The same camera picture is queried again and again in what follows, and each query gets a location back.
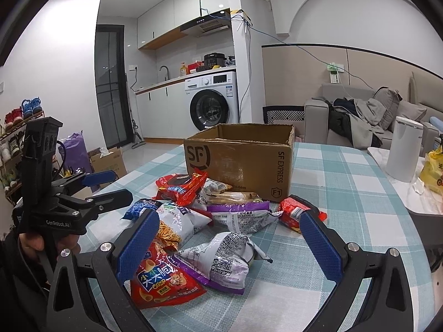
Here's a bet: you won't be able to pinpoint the red crisp snack bag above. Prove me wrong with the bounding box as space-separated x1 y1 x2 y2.
130 242 206 310

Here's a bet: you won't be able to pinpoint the white noodle snack bag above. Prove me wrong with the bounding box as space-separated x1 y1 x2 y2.
155 203 212 252

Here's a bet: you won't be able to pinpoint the red black biscuit packet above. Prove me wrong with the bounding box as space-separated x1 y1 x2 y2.
155 169 208 207

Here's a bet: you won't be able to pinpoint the purple white snack bag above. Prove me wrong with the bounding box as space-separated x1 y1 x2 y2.
173 232 272 295

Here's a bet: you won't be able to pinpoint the beige cookie bread packet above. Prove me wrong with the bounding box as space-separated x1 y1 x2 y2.
199 191 262 205

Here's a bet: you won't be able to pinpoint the person's left hand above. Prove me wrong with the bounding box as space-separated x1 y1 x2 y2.
19 233 81 260

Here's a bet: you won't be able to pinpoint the purple plastic bag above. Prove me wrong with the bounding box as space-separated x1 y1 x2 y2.
59 132 92 173

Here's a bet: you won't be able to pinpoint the red barcode snack packet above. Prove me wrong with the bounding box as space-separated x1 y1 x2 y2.
279 195 328 233

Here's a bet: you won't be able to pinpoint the shoe rack with shoes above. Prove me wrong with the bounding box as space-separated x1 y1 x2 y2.
1 97 45 205

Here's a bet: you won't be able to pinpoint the purple silver snack bag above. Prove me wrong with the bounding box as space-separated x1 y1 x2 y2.
207 201 282 235

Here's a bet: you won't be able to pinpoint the white marble side table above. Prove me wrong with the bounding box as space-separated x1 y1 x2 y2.
367 147 442 215

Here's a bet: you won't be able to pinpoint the SF Express cardboard box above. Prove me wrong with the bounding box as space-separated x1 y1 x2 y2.
183 124 295 202

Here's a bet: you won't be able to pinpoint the white cylindrical trash bin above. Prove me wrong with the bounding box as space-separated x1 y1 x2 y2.
386 116 424 183

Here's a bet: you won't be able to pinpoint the yellow plastic bag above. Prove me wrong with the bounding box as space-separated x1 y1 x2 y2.
419 146 443 196

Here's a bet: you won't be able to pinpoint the black glass door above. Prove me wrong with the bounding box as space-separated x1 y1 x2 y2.
95 24 134 148

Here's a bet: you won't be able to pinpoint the pile of clothes on sofa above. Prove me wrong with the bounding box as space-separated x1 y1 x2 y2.
328 97 386 150

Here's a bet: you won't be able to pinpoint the white front-load washing machine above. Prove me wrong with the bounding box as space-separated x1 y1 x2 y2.
185 70 239 131

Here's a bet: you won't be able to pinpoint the black patterned basket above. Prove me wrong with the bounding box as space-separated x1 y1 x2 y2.
263 105 305 125

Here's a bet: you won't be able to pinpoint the black rice cooker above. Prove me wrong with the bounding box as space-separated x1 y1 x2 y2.
204 53 226 70

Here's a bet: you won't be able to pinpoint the grey sofa cushion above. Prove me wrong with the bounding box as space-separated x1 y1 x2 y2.
373 87 402 130

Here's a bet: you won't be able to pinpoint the white kitchen cabinets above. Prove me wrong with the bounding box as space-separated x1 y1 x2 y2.
137 0 230 50

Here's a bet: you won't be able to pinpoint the white power strip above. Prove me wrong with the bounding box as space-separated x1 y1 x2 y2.
327 62 345 84

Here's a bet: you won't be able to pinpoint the range hood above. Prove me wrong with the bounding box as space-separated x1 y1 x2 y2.
179 9 231 38

